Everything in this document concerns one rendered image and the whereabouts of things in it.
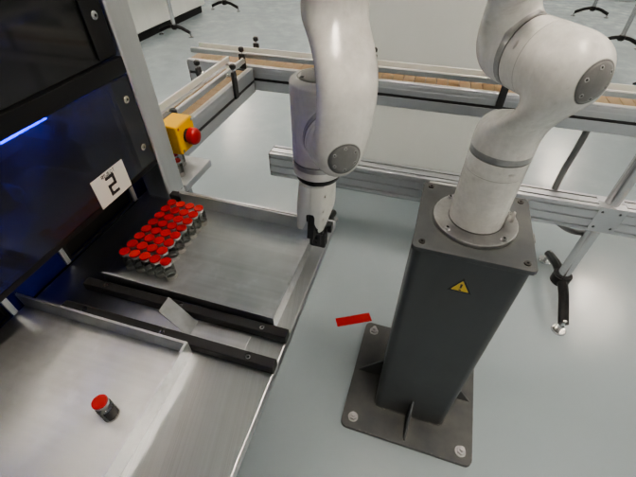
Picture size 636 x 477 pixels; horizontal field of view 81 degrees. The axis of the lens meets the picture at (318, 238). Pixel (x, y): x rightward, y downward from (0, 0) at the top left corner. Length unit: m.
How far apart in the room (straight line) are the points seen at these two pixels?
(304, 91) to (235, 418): 0.47
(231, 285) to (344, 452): 0.92
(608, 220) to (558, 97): 1.17
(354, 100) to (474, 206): 0.45
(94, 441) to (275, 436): 0.94
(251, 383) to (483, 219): 0.57
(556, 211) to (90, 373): 1.61
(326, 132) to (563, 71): 0.37
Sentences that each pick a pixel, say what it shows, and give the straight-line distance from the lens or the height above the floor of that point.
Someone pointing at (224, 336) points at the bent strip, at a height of 0.88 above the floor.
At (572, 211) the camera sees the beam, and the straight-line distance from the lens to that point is 1.77.
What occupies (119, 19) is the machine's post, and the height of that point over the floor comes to 1.26.
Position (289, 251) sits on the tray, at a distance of 0.78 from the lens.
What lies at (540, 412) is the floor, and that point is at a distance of 1.75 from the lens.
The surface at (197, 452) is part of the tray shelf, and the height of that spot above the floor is 0.88.
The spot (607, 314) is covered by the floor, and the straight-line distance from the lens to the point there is 2.20.
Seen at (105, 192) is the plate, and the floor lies 1.02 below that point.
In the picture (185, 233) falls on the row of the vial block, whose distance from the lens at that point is 0.81.
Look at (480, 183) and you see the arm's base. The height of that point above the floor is 1.00.
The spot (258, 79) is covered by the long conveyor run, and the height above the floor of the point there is 0.88.
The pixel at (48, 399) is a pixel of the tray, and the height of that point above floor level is 0.88.
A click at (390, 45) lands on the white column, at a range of 2.05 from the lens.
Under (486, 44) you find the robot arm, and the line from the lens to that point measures 0.78.
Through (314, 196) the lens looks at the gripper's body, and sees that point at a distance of 0.62.
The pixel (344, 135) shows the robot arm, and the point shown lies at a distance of 0.49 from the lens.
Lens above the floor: 1.44
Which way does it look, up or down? 44 degrees down
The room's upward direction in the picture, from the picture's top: straight up
